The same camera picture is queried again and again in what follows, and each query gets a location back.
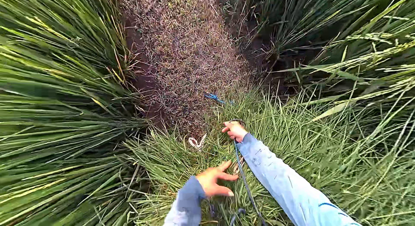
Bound person's left forearm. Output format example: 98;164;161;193
163;175;207;226

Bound white rope loop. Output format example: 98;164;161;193
188;133;207;151

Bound person's left hand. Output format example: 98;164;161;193
196;160;239;197

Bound person's right hand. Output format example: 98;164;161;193
221;121;248;143

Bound person's right forearm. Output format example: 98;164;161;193
236;133;363;226

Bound dark blue-grey rope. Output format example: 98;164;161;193
230;119;267;226

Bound pile of cut green grass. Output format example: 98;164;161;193
125;87;415;226

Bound standing green rice plants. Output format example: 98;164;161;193
0;0;152;226
241;0;415;123

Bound bright blue rope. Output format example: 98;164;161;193
204;93;234;105

